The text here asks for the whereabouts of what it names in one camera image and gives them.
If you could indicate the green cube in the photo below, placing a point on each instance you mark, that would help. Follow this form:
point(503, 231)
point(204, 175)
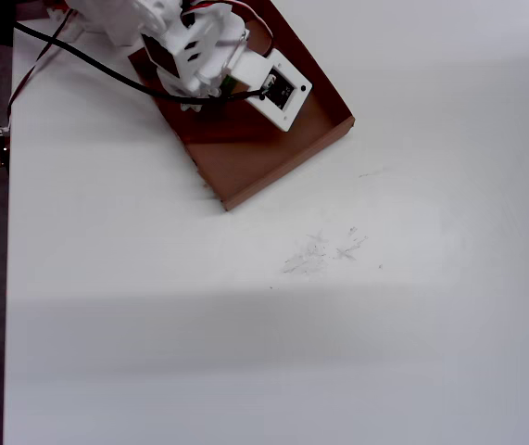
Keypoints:
point(230, 84)

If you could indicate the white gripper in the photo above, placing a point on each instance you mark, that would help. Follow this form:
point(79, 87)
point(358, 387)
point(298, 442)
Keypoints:
point(193, 95)

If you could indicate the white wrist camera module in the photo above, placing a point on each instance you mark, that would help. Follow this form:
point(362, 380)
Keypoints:
point(273, 88)

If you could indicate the brown cardboard box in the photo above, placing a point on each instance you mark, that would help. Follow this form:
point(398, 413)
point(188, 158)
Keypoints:
point(264, 153)

